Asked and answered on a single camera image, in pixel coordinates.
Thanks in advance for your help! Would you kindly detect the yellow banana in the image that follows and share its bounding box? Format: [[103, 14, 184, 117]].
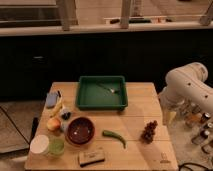
[[50, 98, 63, 117]]

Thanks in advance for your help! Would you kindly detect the black cable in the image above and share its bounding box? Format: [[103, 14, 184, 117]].
[[178, 162, 210, 171]]

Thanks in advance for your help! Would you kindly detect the orange peach fruit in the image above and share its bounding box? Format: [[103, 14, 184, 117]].
[[46, 118, 61, 131]]

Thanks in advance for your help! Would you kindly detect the purple grape bunch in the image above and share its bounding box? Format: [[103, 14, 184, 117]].
[[141, 120, 158, 144]]

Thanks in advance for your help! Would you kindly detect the metal fork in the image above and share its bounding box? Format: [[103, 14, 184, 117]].
[[96, 83, 119, 94]]

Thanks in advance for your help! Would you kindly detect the brown sponge block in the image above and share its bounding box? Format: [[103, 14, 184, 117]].
[[78, 148, 105, 167]]

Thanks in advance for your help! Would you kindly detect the spice jar rack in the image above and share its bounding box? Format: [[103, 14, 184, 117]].
[[184, 105, 213, 154]]

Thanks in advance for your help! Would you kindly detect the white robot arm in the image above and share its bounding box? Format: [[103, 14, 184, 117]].
[[158, 62, 213, 125]]

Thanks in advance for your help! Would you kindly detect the green plastic tray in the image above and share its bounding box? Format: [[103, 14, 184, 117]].
[[75, 76, 128, 110]]

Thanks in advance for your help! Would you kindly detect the small dark blue object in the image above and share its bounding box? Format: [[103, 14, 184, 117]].
[[60, 108, 71, 120]]

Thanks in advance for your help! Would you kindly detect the dark red bowl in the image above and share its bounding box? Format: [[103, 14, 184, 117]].
[[65, 117, 95, 146]]

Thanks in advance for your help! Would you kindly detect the green cup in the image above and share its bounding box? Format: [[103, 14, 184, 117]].
[[49, 138, 64, 156]]

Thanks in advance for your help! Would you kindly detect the green pepper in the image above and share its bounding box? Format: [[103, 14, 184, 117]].
[[102, 130, 126, 149]]

